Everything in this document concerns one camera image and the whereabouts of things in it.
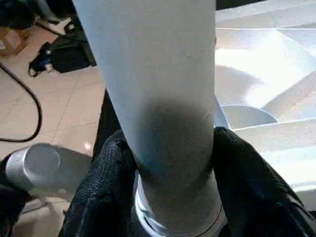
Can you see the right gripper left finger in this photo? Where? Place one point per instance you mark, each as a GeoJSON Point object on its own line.
{"type": "Point", "coordinates": [98, 197]}

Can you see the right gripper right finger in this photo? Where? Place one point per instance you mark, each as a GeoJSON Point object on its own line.
{"type": "Point", "coordinates": [254, 197]}

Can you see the white plastic table leg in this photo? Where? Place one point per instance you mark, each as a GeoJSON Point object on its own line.
{"type": "Point", "coordinates": [153, 74]}

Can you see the white plastic table top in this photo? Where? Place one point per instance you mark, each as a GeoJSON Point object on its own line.
{"type": "Point", "coordinates": [259, 61]}

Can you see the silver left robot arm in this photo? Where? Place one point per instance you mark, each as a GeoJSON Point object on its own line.
{"type": "Point", "coordinates": [44, 168]}

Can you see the black bag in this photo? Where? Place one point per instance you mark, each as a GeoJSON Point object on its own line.
{"type": "Point", "coordinates": [69, 59]}

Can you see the black office chair base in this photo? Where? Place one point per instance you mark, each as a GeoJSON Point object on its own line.
{"type": "Point", "coordinates": [79, 29]}

